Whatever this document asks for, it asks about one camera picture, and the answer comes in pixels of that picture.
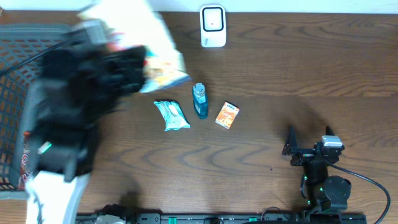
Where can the grey plastic shopping basket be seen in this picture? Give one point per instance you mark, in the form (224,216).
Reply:
(18,43)

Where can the blue mouthwash bottle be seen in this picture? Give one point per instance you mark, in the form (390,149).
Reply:
(200,101)

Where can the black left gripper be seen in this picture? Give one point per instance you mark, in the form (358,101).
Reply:
(125,70)

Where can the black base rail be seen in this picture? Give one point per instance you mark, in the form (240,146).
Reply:
(118,214)

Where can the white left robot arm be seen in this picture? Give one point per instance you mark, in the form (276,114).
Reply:
(61,161)

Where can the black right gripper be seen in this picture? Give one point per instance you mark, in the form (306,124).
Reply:
(290,148)

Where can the teal wet wipes pack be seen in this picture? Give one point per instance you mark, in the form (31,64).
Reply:
(172,115)

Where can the red Top chocolate bar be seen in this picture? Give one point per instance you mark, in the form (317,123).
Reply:
(25,172)

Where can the yellow white snack bag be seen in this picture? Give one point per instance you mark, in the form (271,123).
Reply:
(133,23)

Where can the orange tissue pack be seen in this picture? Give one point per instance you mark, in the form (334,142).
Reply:
(227,115)

